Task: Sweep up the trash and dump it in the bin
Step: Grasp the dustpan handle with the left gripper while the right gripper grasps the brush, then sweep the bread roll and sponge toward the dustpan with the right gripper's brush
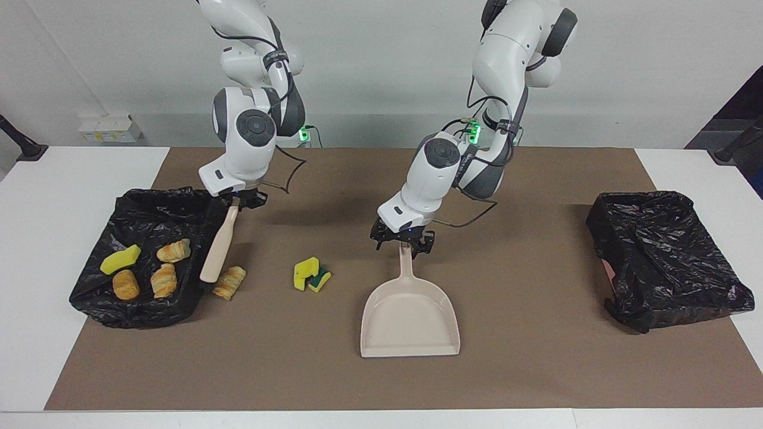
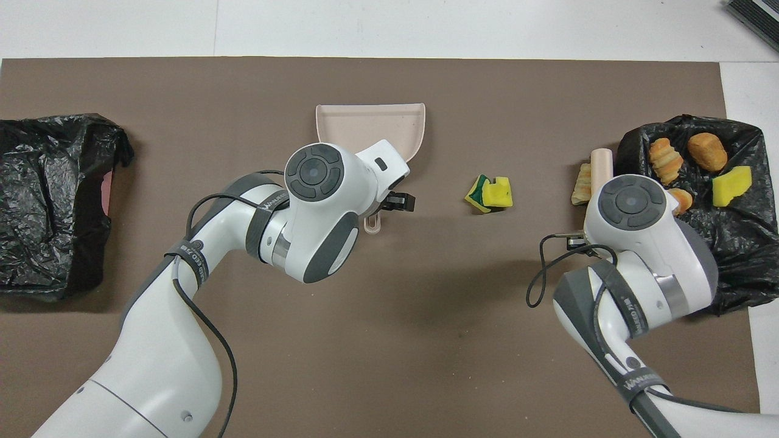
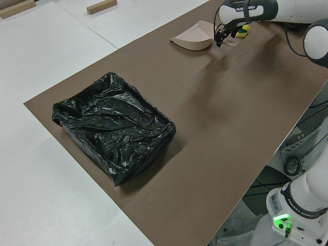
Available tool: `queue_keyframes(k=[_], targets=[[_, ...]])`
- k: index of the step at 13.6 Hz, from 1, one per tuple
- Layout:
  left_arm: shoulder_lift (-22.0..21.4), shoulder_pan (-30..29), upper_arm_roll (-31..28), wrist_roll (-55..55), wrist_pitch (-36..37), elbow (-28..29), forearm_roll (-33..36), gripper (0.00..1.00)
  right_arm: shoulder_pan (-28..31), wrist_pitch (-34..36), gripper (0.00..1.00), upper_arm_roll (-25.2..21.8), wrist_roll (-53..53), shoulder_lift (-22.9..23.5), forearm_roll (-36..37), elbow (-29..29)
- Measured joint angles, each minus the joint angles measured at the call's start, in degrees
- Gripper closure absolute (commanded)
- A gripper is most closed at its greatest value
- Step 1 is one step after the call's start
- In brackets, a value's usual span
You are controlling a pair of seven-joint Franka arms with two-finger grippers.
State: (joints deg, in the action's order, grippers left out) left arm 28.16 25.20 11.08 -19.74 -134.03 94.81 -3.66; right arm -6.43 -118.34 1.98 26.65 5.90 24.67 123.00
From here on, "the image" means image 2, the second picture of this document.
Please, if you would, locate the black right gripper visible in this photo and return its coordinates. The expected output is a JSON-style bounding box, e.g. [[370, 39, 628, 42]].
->
[[387, 191, 589, 251]]

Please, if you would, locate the yellow sponge with green pad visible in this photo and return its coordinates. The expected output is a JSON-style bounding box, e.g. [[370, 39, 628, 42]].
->
[[464, 175, 491, 214]]

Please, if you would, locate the beige plastic dustpan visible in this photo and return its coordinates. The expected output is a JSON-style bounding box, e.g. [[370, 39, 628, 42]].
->
[[315, 103, 426, 232]]

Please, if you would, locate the notched yellow sponge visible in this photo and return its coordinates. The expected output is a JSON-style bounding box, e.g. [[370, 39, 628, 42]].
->
[[484, 176, 513, 209]]

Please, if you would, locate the toy croissant piece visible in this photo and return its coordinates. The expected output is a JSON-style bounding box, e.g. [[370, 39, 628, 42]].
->
[[571, 162, 592, 206], [649, 137, 683, 185]]

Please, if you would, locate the beige brush with black bristles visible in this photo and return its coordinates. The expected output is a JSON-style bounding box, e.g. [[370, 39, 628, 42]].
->
[[589, 148, 613, 195]]

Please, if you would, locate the toy croissant with pale end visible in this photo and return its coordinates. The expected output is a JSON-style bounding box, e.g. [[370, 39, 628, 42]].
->
[[666, 187, 694, 217]]

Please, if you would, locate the brown toy bread roll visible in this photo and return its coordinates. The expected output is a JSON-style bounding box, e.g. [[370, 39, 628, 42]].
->
[[688, 132, 728, 172]]

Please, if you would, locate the plain yellow sponge piece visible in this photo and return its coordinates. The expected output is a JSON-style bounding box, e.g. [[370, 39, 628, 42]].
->
[[712, 165, 753, 207]]

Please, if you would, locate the bin covered by black bag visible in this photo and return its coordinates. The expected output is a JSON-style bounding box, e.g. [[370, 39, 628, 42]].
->
[[616, 114, 779, 316]]

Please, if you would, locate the pink bin with black bag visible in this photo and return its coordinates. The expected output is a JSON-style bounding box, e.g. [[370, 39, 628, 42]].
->
[[0, 113, 134, 302]]

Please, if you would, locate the brown table mat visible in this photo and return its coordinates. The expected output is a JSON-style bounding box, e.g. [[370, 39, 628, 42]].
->
[[0, 58, 761, 438]]

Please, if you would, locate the dark grey ribbed device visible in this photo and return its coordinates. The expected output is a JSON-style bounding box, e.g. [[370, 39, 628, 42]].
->
[[724, 0, 779, 52]]

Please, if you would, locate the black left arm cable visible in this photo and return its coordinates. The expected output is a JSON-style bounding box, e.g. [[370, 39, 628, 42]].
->
[[172, 169, 287, 438]]

